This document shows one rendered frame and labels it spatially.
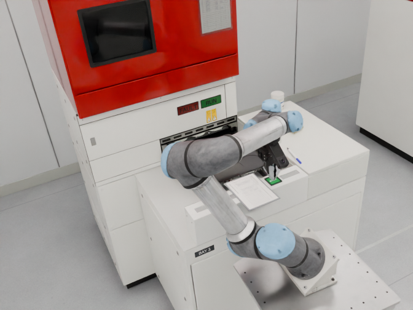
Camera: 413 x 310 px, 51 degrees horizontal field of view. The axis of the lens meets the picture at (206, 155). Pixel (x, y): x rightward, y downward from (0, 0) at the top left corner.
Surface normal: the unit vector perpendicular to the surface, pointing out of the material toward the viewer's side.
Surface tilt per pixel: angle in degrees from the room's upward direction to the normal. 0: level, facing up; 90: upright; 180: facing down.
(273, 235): 37
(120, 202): 90
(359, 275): 0
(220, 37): 90
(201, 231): 90
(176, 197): 0
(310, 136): 0
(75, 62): 90
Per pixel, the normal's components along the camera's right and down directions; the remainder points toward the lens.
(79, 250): -0.08, -0.83
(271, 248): -0.56, -0.45
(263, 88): 0.44, 0.47
